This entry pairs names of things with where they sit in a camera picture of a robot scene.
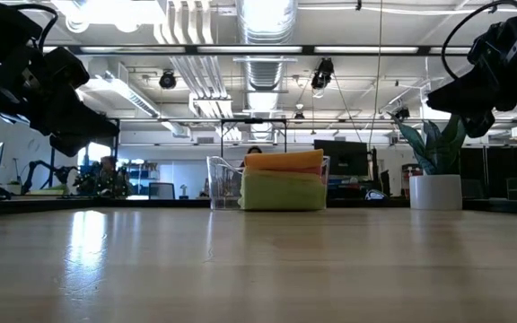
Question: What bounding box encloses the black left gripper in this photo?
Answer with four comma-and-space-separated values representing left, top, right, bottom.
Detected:
0, 71, 120, 158

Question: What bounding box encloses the yellow microfiber towel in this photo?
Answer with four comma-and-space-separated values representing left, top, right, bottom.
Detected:
242, 168, 325, 180

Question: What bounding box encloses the orange microfiber towel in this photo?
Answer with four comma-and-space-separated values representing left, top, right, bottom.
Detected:
243, 148, 326, 172

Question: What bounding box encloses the black room partition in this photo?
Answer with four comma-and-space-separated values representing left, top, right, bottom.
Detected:
460, 145, 517, 201

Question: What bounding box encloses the green plant in white pot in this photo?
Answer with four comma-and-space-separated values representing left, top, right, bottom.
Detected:
388, 111, 469, 212

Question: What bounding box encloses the dark office chair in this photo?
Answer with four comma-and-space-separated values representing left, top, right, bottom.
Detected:
148, 181, 176, 200

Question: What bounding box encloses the white and blue bag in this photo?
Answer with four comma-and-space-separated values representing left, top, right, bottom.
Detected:
364, 188, 390, 202

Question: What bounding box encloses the black computer monitor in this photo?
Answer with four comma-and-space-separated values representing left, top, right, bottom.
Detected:
313, 138, 370, 177

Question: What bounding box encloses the clear plastic bin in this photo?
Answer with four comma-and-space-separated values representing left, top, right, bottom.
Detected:
205, 154, 331, 212

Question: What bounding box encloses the black overhead crossbar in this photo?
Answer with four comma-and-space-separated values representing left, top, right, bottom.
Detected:
42, 43, 475, 57

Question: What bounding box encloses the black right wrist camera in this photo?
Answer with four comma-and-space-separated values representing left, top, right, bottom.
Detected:
468, 26, 517, 77

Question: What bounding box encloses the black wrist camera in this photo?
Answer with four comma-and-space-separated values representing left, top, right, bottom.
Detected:
42, 47, 91, 90
468, 26, 517, 77

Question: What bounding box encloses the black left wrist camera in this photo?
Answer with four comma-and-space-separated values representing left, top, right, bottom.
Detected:
42, 47, 91, 90

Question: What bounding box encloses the black left camera cable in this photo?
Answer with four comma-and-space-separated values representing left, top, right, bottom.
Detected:
11, 3, 60, 51

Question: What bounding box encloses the silver ceiling air duct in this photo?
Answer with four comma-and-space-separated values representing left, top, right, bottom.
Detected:
235, 0, 300, 140

